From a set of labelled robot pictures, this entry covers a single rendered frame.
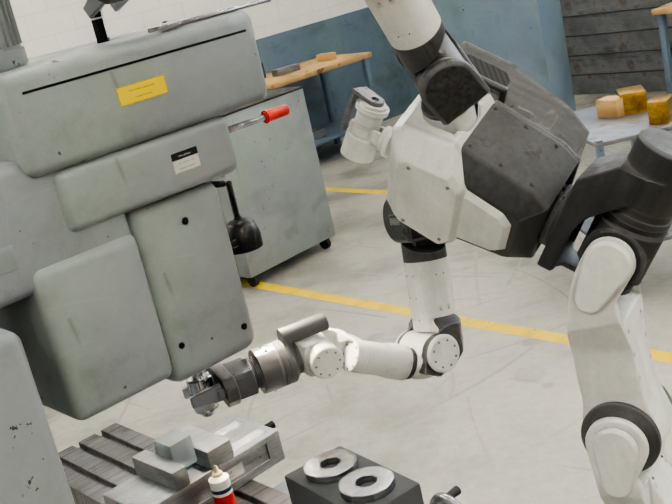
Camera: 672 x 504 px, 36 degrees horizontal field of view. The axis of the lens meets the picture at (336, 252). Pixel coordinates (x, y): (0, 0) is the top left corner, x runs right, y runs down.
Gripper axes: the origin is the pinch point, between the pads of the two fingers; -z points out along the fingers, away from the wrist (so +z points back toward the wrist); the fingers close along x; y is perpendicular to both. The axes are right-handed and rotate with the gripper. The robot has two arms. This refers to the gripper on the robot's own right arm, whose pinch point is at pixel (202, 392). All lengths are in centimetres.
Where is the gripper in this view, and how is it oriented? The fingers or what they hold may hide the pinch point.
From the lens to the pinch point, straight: 193.3
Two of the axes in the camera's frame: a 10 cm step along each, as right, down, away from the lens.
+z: 9.0, -3.1, 3.2
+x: 3.9, 1.9, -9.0
